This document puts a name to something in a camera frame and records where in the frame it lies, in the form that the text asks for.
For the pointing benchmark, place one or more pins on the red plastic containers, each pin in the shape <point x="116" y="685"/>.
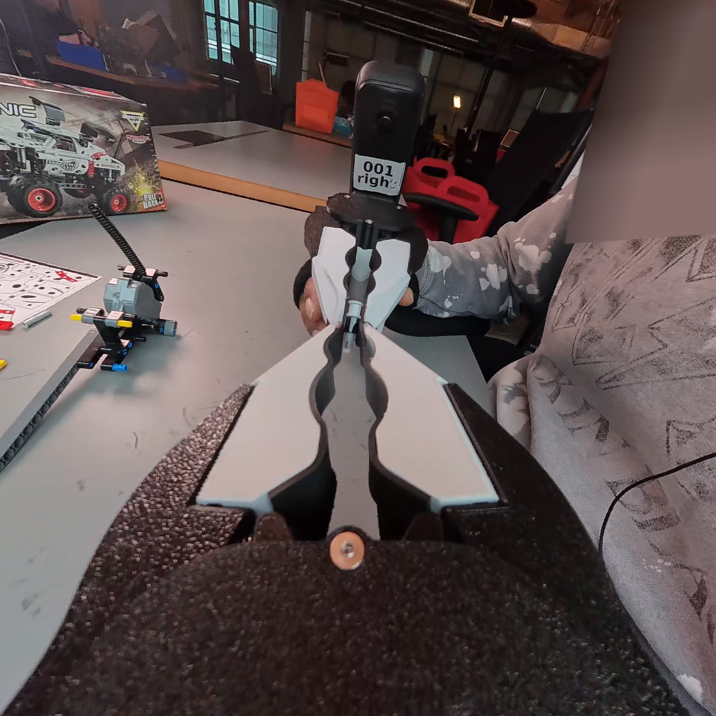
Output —
<point x="447" y="184"/>

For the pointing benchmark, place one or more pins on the grey table with wooden edge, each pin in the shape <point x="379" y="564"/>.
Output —
<point x="263" y="162"/>

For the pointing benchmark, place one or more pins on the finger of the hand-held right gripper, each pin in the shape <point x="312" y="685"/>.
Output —
<point x="391" y="274"/>
<point x="333" y="274"/>

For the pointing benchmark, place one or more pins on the blue storage bin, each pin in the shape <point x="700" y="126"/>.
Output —
<point x="81" y="55"/>

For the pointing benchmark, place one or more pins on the printed instruction sheet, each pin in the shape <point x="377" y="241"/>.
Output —
<point x="39" y="285"/>

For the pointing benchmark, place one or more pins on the grey desk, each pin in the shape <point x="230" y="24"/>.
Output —
<point x="224" y="268"/>

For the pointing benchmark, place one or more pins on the window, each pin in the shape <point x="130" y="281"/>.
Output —
<point x="240" y="28"/>

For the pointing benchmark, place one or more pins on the orange bin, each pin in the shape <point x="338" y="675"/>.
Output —
<point x="316" y="106"/>

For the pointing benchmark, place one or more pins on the black and grey toy part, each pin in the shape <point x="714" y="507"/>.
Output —
<point x="361" y="274"/>

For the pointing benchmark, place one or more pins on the red toy piece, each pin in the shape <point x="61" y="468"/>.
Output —
<point x="5" y="320"/>

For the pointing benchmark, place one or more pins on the person's right forearm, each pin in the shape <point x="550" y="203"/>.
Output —
<point x="492" y="268"/>

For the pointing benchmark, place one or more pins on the black office chair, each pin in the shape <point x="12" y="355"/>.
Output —
<point x="447" y="215"/>

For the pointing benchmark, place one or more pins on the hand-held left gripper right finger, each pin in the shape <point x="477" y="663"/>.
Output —
<point x="430" y="442"/>

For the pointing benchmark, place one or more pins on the light grey toy pin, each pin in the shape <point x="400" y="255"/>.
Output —
<point x="36" y="319"/>

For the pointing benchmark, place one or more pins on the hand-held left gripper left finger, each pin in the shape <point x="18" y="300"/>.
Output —
<point x="268" y="442"/>

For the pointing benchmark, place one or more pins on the grey board with black edge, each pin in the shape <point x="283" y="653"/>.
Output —
<point x="39" y="386"/>

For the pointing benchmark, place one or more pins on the grey and black toy assembly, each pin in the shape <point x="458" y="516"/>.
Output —
<point x="131" y="296"/>

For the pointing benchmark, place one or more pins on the toy truck box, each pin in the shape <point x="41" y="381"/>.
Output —
<point x="72" y="151"/>

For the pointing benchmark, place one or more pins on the person's right hand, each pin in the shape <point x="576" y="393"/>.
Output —
<point x="309" y="305"/>

